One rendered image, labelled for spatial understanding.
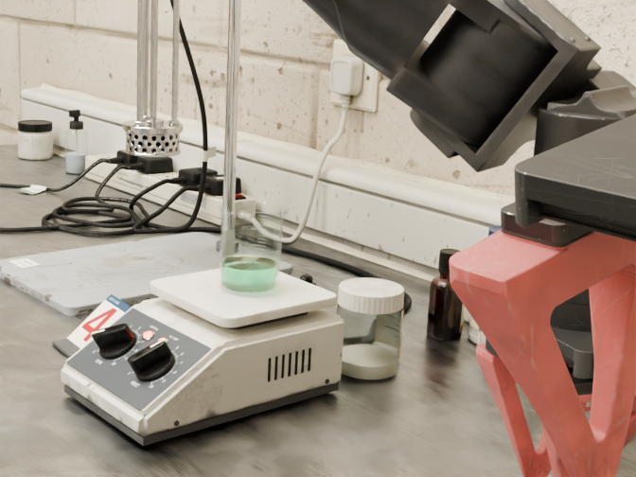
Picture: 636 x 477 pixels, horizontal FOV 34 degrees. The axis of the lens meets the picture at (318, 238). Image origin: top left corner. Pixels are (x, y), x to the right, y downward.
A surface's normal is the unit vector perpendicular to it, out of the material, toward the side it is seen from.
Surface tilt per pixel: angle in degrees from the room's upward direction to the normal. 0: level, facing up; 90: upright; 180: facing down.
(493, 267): 11
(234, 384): 90
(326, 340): 90
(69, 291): 0
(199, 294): 0
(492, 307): 122
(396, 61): 104
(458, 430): 0
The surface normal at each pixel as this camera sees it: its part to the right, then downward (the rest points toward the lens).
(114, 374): -0.33, -0.78
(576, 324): -0.18, 0.22
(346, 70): -0.75, 0.12
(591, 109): -0.54, 0.18
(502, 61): -0.11, 0.51
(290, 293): 0.05, -0.97
